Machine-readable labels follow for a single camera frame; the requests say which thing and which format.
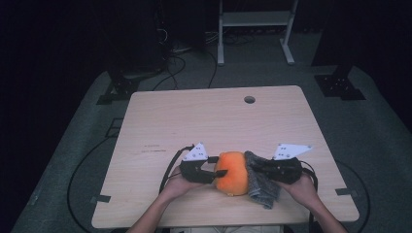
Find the white metal desk frame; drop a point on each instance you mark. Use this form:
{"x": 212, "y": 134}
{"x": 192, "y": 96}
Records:
{"x": 256, "y": 18}

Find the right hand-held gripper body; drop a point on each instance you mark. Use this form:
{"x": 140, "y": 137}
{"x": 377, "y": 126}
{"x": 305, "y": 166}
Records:
{"x": 286, "y": 171}

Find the grey fluffy cloth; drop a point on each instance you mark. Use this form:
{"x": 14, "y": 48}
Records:
{"x": 264, "y": 191}

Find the orange plush toy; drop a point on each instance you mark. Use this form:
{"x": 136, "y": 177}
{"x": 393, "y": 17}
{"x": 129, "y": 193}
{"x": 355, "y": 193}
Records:
{"x": 231, "y": 174}

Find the person's right hand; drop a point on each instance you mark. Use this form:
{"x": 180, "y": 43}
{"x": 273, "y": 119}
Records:
{"x": 302, "y": 192}

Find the dark computer cabinet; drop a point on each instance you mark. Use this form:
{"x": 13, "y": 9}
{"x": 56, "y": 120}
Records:
{"x": 181, "y": 22}

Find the black stand base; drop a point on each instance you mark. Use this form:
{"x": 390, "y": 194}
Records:
{"x": 121, "y": 89}
{"x": 340, "y": 85}

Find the person's left hand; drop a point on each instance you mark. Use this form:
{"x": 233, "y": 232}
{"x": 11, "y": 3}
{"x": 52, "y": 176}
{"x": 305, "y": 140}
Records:
{"x": 179, "y": 186}

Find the grey tape strip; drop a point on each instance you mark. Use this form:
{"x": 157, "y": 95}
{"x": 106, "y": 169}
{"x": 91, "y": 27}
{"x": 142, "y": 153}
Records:
{"x": 101, "y": 198}
{"x": 346, "y": 191}

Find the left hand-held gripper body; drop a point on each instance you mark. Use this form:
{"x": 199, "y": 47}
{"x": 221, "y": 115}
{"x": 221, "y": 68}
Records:
{"x": 194, "y": 171}

